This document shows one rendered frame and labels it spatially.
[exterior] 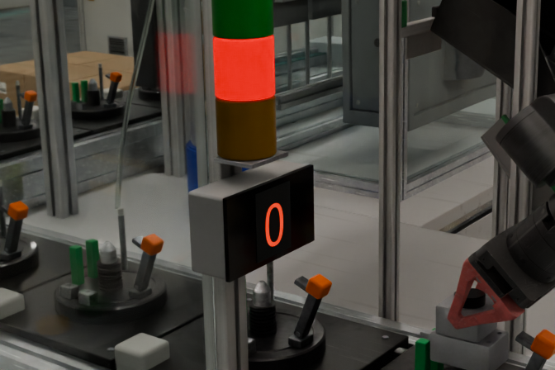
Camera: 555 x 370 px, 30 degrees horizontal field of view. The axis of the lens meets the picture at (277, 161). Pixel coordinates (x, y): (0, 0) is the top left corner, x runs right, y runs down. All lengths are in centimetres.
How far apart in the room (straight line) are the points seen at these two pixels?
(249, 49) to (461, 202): 128
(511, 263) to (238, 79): 30
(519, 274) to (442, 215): 106
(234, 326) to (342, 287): 73
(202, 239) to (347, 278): 85
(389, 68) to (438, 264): 59
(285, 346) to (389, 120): 30
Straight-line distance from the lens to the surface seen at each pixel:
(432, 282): 167
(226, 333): 93
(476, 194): 213
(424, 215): 199
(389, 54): 122
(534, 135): 92
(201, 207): 84
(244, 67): 83
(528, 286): 94
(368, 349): 119
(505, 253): 95
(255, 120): 84
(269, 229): 87
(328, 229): 191
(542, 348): 99
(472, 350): 101
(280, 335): 117
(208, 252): 85
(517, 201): 119
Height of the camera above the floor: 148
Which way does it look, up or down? 15 degrees down
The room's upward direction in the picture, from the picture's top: 1 degrees counter-clockwise
